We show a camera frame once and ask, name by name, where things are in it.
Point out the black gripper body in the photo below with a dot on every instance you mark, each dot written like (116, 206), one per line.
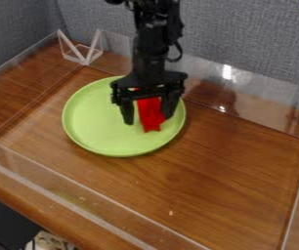
(131, 87)

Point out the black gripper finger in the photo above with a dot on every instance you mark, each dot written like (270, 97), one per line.
(170, 102)
(127, 108)

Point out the red plastic block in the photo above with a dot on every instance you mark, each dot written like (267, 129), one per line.
(151, 115)

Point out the green round plate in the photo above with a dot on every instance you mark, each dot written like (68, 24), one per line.
(95, 126)

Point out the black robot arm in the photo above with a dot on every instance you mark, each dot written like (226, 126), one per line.
(159, 29)

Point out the white power strip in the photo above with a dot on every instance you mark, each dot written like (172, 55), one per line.
(48, 241)

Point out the black box under table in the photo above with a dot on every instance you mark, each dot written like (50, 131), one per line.
(18, 230)

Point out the clear acrylic enclosure wall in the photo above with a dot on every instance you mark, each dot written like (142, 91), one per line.
(218, 190)

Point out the clear acrylic corner bracket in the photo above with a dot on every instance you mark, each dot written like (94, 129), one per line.
(79, 53)

